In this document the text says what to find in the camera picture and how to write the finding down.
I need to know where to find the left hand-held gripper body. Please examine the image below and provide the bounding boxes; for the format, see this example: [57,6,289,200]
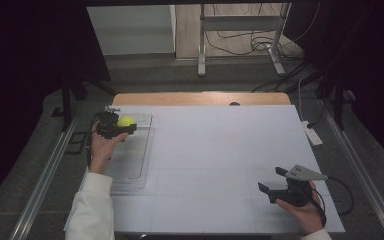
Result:
[96,105,128,140]

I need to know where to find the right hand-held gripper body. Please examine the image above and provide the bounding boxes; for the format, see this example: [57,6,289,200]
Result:
[267,163,329,208]

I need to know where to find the yellow tennis ball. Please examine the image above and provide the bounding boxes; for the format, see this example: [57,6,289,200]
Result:
[116,115,137,128]

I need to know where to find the clear plastic tray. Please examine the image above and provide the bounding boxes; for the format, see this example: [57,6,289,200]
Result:
[104,112,155,195]

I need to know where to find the person's right hand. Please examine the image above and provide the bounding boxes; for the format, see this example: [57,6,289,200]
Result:
[275,181,326,235]

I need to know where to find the person's left hand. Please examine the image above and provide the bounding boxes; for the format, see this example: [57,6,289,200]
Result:
[89,122,130,175]

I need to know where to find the black metal stand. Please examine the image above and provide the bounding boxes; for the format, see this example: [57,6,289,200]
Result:
[314,74,348,132]
[51,74,118,132]

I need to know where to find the white power strip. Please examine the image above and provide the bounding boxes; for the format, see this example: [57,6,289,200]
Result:
[300,120,324,147]

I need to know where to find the white board table cover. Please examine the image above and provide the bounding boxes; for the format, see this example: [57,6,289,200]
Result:
[63,104,346,234]

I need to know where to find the wooden table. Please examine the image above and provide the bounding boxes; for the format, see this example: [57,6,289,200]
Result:
[112,92,292,107]

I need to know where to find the black curtain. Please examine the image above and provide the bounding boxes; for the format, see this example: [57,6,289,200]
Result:
[283,0,384,164]
[0,0,112,214]

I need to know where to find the white cabinet panel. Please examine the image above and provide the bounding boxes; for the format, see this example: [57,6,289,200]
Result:
[86,4,177,57]

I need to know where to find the black floor bracket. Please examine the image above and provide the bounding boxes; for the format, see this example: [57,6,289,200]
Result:
[64,131,89,155]

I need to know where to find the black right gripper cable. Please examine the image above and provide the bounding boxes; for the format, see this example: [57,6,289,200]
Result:
[313,175,355,228]

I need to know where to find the black plug with cable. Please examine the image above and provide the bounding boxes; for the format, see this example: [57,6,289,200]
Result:
[306,101,326,130]

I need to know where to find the aluminium floor rail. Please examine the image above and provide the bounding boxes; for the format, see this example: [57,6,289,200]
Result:
[320,99,384,240]
[17,119,78,240]

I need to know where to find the white power cable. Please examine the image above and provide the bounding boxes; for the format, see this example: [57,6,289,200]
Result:
[297,77,307,123]

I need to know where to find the tangle of black floor cables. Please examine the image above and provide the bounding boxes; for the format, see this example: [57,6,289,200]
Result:
[204,3,305,62]

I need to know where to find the white metal desk frame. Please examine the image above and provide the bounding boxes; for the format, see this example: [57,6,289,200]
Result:
[197,3,292,78]

